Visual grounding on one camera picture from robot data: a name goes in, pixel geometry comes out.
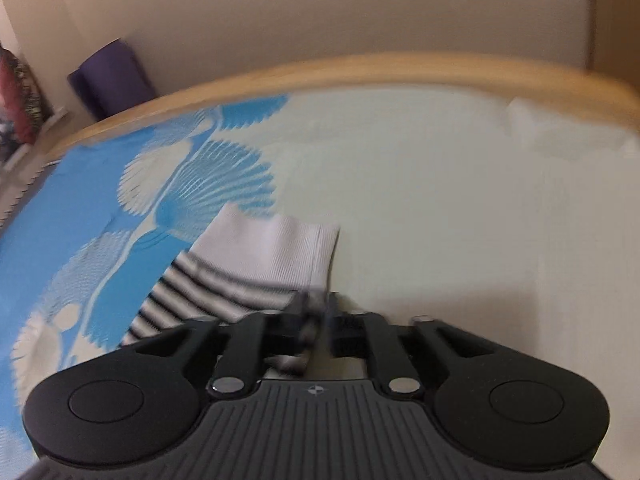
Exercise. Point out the striped shirt with white trim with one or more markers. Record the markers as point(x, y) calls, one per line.
point(260, 250)

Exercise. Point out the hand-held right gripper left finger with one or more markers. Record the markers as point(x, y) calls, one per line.
point(298, 318)

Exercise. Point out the blue shell print bed sheet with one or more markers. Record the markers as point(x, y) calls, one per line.
point(425, 210)

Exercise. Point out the red patterned cloth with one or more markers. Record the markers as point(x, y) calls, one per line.
point(17, 100)

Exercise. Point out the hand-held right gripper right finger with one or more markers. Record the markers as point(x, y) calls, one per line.
point(336, 325)

